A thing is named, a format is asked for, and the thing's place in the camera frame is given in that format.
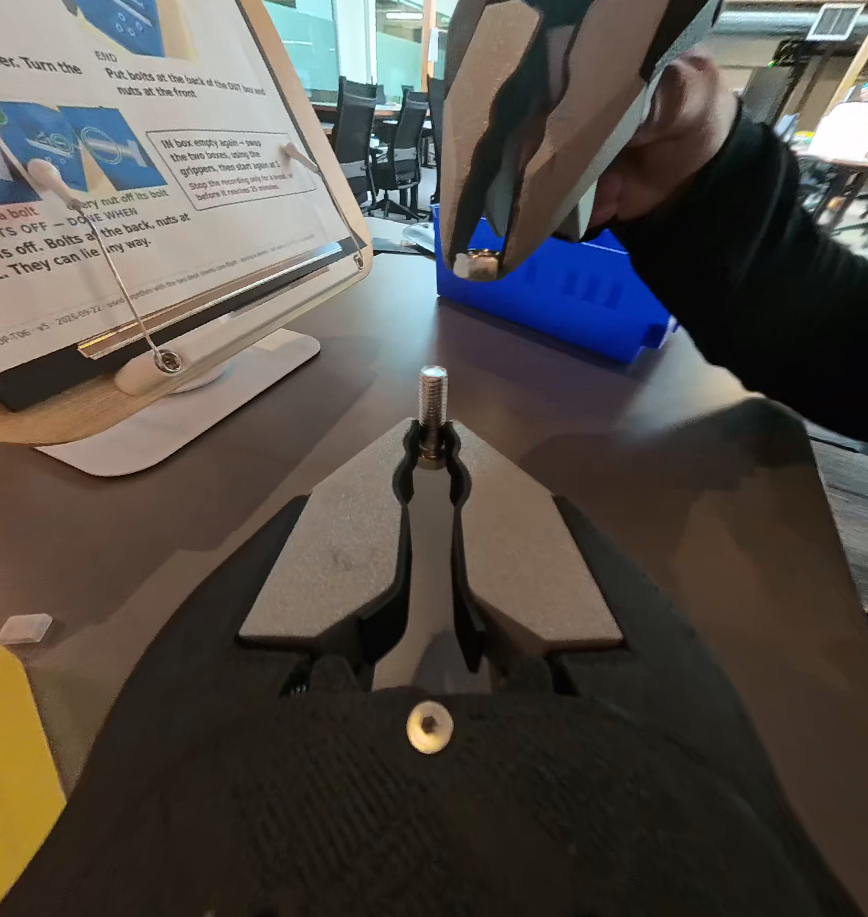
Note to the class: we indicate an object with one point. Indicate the steel hex nut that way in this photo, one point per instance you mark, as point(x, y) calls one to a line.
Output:
point(477, 266)

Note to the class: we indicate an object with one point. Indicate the person's right forearm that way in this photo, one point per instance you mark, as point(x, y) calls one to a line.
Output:
point(763, 286)

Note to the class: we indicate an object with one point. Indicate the printed instruction sheet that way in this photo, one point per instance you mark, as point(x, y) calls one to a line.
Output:
point(155, 236)

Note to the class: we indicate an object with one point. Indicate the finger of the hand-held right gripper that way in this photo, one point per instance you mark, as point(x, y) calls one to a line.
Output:
point(477, 107)
point(591, 107)

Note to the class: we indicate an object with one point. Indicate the person's right hand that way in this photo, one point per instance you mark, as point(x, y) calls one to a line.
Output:
point(684, 114)

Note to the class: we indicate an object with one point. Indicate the steel hex bolt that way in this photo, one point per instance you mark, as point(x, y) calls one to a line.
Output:
point(432, 408)

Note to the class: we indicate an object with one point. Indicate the yellow sheet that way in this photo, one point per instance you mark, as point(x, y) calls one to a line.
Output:
point(11, 752)

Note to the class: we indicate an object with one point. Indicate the instruction sheet on stand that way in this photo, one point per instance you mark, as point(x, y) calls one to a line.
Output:
point(190, 423)

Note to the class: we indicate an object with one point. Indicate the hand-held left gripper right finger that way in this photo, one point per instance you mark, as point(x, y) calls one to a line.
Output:
point(527, 566)

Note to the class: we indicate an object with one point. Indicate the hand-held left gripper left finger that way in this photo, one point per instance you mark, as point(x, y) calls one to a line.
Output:
point(334, 566)

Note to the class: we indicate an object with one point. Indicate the blue plastic bin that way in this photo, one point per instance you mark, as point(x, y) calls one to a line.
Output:
point(548, 301)

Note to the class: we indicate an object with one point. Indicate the wooden office desk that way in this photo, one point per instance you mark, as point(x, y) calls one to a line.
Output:
point(856, 161)

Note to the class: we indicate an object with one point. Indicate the metal air duct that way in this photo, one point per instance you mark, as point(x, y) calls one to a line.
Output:
point(763, 21)

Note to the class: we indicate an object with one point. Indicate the printed desk sheet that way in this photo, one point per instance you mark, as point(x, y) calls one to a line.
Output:
point(420, 238)

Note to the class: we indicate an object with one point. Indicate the small white square tile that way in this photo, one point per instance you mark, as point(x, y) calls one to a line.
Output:
point(24, 628)

